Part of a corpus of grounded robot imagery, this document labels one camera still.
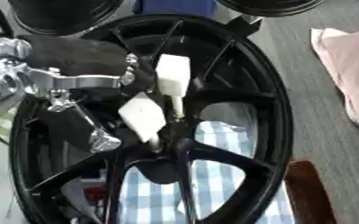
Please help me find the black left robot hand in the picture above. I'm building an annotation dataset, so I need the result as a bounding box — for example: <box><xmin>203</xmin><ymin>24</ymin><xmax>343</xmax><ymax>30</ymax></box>
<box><xmin>14</xmin><ymin>34</ymin><xmax>161</xmax><ymax>154</ymax></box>

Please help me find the black round wheel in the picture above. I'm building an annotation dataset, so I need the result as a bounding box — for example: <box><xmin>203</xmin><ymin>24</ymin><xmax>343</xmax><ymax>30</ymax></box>
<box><xmin>4</xmin><ymin>0</ymin><xmax>126</xmax><ymax>37</ymax></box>
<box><xmin>215</xmin><ymin>0</ymin><xmax>327</xmax><ymax>18</ymax></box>

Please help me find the black spoked wheel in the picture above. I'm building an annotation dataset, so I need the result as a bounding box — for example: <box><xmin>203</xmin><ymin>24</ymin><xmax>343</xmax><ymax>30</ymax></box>
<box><xmin>8</xmin><ymin>13</ymin><xmax>296</xmax><ymax>224</ymax></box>

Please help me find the blue box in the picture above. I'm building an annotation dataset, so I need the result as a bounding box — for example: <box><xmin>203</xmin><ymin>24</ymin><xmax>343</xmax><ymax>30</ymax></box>
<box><xmin>131</xmin><ymin>0</ymin><xmax>220</xmax><ymax>18</ymax></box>

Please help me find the brown wooden chair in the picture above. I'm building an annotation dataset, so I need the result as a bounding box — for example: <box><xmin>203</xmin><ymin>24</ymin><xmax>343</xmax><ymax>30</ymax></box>
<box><xmin>282</xmin><ymin>159</ymin><xmax>339</xmax><ymax>224</ymax></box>

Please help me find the pink cloth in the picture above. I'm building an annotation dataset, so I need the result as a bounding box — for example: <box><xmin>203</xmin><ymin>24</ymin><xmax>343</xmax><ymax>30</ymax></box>
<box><xmin>309</xmin><ymin>27</ymin><xmax>359</xmax><ymax>141</ymax></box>

